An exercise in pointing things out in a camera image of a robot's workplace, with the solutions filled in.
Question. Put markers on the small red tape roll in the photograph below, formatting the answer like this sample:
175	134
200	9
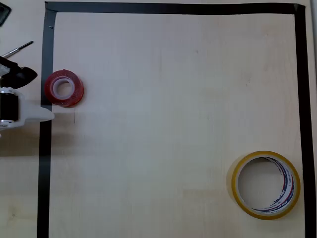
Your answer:
76	97

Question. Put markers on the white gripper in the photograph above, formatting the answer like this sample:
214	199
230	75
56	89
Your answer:
10	108

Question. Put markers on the black tape strip with screw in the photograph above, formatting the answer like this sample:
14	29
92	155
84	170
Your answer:
47	54

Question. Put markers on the black object at table corner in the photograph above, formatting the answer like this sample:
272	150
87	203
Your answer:
3	15

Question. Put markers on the thin metal screwdriver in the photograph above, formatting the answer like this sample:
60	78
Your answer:
17	49

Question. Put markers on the large yellow clear tape roll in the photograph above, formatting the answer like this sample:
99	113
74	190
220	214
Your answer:
234	184

